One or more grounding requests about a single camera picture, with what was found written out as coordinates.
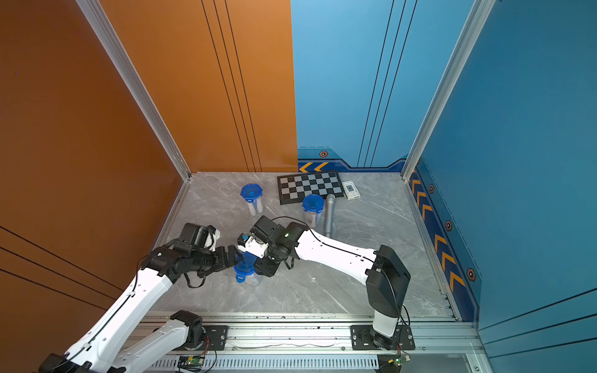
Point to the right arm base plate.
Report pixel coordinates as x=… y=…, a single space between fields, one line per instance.
x=364 y=338

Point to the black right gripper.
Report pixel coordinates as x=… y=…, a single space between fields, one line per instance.
x=263 y=269

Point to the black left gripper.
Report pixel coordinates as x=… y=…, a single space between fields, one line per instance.
x=224 y=262

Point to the clear plastic container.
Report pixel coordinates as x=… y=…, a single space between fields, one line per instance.
x=311 y=219
x=250 y=280
x=256 y=207

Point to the blue lid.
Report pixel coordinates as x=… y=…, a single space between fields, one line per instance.
x=313 y=203
x=246 y=264
x=251 y=192

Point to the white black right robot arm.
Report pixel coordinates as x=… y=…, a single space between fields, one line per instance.
x=381 y=271

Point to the silver microphone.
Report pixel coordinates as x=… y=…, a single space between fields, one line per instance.
x=328 y=227

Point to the small white card box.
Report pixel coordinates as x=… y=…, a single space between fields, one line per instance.
x=351 y=190

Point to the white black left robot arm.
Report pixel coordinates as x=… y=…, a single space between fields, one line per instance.
x=100 y=349

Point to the black white checkerboard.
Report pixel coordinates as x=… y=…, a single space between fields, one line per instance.
x=293 y=188

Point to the aluminium front rail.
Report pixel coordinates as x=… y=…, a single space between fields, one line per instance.
x=269 y=333

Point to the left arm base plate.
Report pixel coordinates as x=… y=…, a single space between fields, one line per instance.
x=214 y=336

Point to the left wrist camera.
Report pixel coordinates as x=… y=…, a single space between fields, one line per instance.
x=196 y=238

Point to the green circuit board left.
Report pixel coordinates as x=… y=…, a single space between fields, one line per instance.
x=192 y=363

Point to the clear plastic container back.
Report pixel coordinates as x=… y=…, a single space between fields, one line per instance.
x=256 y=207

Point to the circuit board right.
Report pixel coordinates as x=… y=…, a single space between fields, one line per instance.
x=391 y=363

